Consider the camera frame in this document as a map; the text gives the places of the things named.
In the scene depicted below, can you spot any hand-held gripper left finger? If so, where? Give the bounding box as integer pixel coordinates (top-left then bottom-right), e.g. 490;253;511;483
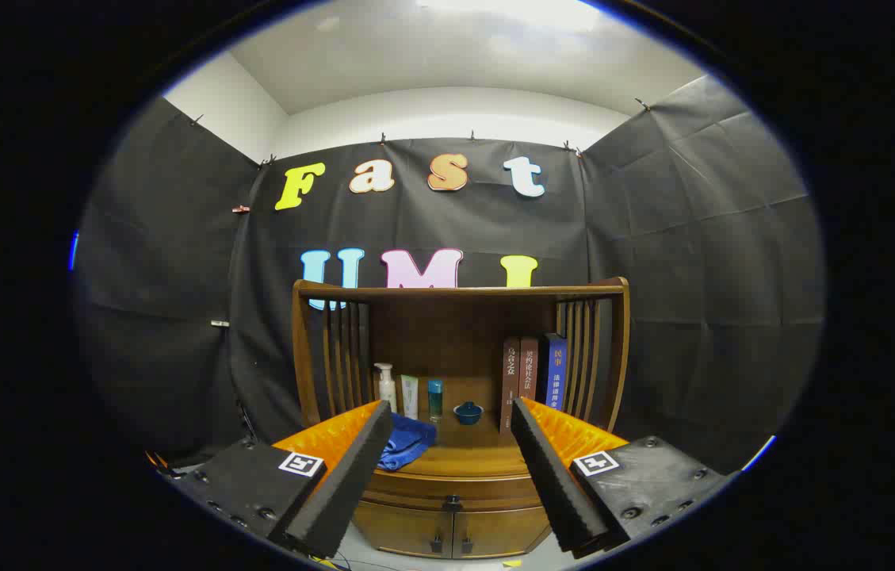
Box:
164;400;394;559

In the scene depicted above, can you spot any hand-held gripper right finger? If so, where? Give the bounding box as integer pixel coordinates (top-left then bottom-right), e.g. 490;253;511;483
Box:
511;397;737;556

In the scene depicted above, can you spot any wooden drawer with black knob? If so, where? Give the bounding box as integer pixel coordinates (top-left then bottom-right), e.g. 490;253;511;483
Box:
362;474;551;512

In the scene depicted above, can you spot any wooden countertop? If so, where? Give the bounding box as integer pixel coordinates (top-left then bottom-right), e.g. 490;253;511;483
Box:
372;408;543;478

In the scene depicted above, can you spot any wooden cabinet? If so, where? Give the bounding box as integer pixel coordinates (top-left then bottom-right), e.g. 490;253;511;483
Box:
291;276;632;560

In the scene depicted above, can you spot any folded blue towel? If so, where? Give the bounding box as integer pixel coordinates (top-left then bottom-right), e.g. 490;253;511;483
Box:
377;412;438;472

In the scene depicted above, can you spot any white pump bottle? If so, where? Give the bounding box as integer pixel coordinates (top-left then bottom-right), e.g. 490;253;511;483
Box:
373;363;398;413

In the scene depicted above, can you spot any blue book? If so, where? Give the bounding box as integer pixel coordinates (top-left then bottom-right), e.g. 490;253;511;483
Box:
536;333;568;415

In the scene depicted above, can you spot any dark brown book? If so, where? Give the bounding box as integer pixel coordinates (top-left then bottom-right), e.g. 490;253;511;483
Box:
500;337;522;435

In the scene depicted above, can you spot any reddish brown book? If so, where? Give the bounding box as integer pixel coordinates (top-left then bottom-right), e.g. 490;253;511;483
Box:
518;336;540;407

